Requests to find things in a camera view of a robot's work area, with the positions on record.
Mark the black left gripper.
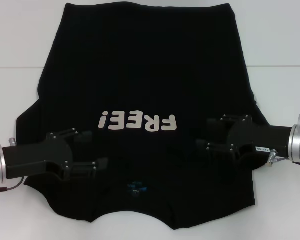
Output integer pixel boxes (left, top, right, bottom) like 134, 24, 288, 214
2, 127, 109, 181

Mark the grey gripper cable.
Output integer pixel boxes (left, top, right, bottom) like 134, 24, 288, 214
277, 156, 300, 168
0, 176, 26, 195

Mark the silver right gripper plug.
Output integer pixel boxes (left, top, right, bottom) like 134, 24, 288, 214
266, 149, 279, 168

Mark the grey left gripper cable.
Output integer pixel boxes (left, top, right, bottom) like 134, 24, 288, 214
0, 176, 26, 195

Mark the grey right gripper cable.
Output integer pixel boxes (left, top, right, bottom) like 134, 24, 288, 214
277, 156, 300, 168

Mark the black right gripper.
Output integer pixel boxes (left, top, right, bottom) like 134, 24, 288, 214
196, 113, 294, 164

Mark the black shirt with FREE print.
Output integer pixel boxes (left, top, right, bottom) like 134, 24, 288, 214
15, 2, 278, 224

